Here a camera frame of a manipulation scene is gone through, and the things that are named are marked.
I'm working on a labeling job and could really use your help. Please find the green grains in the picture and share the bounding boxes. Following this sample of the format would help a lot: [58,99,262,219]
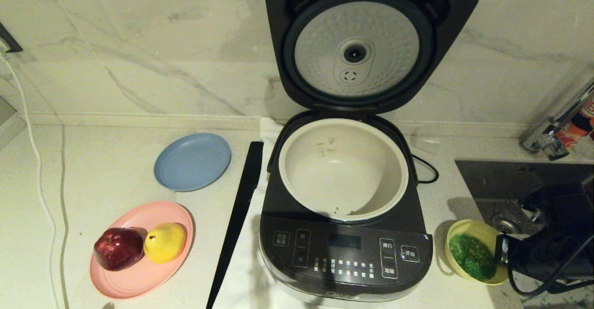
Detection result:
[449,234,497,281]

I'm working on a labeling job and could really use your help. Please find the yellow bowl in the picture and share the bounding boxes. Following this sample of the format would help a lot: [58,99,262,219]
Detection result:
[445,219,510,285]

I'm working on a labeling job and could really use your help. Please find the dark grey rice cooker lid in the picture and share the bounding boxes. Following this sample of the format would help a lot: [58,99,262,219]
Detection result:
[265,0,480,115]

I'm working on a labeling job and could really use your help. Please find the dark grey rice cooker base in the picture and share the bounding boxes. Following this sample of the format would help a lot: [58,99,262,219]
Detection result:
[258,109,434,307]

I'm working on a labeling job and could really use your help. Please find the white bowl with greens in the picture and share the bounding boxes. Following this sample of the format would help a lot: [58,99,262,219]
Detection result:
[278,118,410,222]

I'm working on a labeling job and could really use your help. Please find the metal sink drain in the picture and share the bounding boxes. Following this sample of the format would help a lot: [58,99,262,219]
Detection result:
[491,213,525,234]

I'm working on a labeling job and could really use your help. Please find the steel sink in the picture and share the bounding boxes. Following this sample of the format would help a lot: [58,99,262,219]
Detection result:
[454,160,594,309]

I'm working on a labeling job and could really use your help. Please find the red orange bottle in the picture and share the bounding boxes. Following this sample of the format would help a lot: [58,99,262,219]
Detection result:
[557,97,594,156]

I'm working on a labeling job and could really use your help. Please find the chrome faucet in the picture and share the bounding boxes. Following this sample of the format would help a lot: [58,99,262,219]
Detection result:
[519,78,594,162]

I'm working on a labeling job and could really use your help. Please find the black flat strip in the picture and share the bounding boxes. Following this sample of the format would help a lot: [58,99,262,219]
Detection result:
[206,142,264,309]

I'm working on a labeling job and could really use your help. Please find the blue plate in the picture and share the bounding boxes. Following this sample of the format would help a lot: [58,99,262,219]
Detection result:
[154,133,232,193]

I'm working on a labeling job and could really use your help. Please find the yellow pear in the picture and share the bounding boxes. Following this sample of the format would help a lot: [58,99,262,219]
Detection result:
[143,223,187,264]

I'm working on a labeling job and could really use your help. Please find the pink plate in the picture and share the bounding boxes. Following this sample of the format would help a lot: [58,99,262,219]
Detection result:
[90,201,194,300]

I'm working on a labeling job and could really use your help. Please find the red apple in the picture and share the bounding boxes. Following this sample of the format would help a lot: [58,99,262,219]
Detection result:
[94,228,144,272]

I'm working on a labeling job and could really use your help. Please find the black power cord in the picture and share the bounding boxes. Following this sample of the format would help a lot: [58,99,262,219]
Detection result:
[414,155,439,184]

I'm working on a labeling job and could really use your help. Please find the white cable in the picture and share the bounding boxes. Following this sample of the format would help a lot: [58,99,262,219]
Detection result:
[0,51,63,309]

